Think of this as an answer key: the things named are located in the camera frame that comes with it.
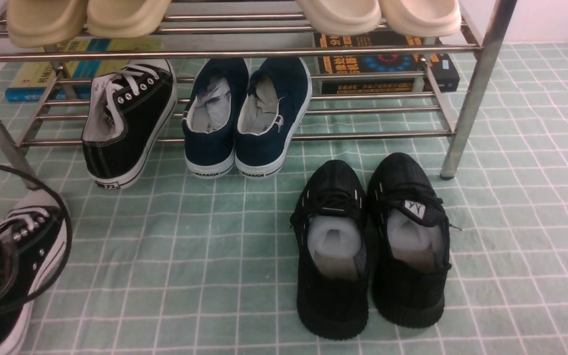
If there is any green checkered tablecloth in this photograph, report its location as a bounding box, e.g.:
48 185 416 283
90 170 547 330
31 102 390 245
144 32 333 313
22 43 568 355

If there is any metal shoe rack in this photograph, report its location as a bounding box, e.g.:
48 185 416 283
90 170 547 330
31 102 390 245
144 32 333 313
0 0 518 189

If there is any black knit sneaker right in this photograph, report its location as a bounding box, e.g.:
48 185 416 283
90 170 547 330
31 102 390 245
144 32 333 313
367 152 452 328

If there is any tan slipper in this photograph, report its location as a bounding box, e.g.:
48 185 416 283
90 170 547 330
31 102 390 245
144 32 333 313
6 0 88 48
86 0 172 38

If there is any navy slip-on shoe left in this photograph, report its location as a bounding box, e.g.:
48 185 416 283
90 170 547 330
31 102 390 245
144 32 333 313
182 58 250 179

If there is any cream slipper far right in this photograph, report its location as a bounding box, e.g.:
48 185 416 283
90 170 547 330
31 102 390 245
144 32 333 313
378 0 462 37

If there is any navy slip-on shoe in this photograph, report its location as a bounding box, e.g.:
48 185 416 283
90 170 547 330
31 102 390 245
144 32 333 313
235 57 313 179
182 58 250 179

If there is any black knit sneaker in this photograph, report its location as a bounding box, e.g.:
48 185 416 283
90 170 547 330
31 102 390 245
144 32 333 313
290 160 370 341
367 152 452 328

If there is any black canvas sneaker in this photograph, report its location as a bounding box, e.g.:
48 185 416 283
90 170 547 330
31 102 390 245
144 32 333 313
81 59 178 190
0 190 70 355

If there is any tan slipper far left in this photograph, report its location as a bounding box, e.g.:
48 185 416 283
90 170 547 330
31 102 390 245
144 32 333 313
6 0 88 48

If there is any black book stack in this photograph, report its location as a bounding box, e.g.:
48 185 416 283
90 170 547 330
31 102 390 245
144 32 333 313
313 31 461 95

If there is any black cable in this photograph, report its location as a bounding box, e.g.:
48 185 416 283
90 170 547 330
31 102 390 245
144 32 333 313
0 162 73 320

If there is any black knit sneaker left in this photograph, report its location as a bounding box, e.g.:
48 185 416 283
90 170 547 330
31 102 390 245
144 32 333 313
290 160 370 341

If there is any yellow blue book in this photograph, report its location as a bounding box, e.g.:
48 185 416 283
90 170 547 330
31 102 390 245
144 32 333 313
5 37 164 103

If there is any navy slip-on shoe right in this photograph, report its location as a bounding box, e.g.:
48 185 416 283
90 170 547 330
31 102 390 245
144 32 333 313
235 57 313 179

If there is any cream slipper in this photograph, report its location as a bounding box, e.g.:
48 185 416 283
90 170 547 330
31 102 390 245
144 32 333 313
296 0 382 36
378 0 462 37

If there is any cream slipper inner right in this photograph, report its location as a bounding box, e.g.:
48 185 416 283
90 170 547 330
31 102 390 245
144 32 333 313
296 0 382 36

